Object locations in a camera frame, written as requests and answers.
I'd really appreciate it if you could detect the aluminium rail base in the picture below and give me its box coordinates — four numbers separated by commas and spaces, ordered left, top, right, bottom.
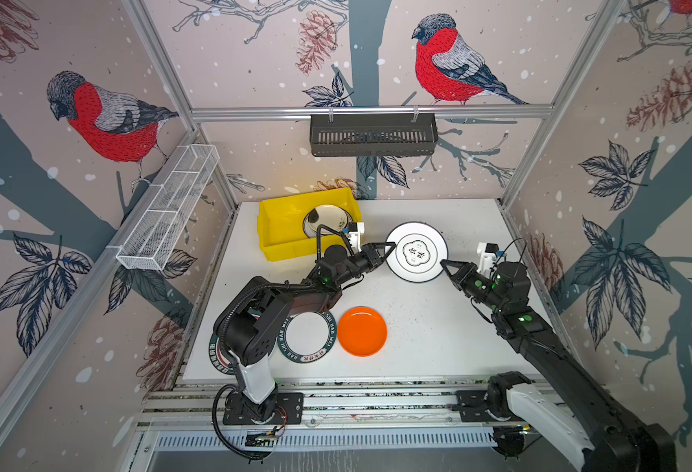
133, 376, 559, 452

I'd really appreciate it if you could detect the black hanging basket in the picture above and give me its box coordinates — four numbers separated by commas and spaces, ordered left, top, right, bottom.
310, 113, 438, 157

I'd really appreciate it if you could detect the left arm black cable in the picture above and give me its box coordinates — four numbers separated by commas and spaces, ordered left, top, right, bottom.
211, 382, 276, 462

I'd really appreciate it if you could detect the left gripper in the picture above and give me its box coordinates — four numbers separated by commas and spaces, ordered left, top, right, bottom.
333, 242, 394, 289

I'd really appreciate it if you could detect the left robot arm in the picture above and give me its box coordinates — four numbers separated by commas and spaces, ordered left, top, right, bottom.
213, 242, 396, 422

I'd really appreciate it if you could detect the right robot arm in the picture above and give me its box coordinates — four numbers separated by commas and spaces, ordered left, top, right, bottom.
440, 260, 677, 471

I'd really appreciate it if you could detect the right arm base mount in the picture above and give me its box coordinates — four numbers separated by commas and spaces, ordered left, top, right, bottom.
452, 389, 514, 423

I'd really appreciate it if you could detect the white plate green lettered rim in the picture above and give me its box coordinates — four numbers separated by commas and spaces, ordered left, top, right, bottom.
276, 312, 337, 364

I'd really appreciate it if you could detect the yellow plastic bin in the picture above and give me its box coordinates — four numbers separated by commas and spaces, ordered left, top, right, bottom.
258, 188, 363, 262

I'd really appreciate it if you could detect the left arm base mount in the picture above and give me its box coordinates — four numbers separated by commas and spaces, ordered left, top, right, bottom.
222, 391, 304, 426

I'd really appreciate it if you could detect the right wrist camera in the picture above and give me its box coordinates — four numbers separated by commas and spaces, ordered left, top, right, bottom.
477, 242, 499, 278

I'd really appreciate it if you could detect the white plate green red rim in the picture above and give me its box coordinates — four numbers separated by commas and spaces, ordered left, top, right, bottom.
208, 334, 234, 376

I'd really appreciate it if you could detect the white plate black clover pattern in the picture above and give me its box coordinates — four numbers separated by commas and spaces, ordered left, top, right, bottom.
385, 221, 448, 283

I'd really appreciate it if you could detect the orange plate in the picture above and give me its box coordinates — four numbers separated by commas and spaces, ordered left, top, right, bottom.
337, 307, 387, 357

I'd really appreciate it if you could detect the aluminium frame crossbar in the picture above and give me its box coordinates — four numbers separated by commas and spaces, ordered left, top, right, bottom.
190, 104, 554, 123

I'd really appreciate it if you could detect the white wire mesh basket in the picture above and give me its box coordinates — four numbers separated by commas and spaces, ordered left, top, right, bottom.
116, 144, 219, 271

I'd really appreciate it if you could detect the cream plate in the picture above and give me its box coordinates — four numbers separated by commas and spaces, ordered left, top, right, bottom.
303, 205, 353, 238

